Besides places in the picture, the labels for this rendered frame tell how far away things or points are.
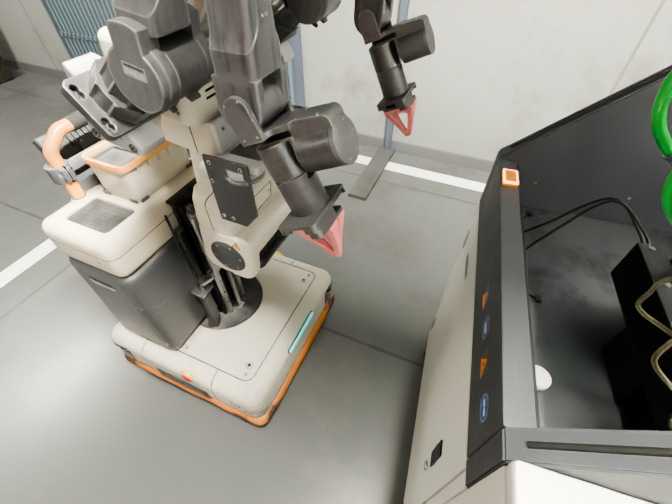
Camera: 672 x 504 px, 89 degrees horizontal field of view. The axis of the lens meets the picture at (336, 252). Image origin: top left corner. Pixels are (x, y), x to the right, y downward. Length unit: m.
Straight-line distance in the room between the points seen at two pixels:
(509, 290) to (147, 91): 0.58
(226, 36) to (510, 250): 0.54
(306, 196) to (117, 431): 1.35
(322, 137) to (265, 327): 1.00
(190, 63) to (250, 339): 0.98
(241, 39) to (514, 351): 0.50
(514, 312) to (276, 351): 0.87
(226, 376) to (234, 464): 0.34
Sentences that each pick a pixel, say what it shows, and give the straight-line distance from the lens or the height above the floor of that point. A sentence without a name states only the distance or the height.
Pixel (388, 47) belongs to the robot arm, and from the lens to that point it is 0.81.
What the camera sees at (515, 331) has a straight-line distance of 0.57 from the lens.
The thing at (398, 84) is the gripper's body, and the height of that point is 1.10.
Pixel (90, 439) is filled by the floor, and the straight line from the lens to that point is 1.70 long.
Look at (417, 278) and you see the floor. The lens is 1.83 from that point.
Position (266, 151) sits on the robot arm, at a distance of 0.45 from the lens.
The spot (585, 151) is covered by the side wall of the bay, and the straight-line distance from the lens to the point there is 0.95.
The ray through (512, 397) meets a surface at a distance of 0.52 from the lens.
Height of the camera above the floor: 1.39
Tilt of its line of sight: 47 degrees down
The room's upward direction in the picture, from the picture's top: straight up
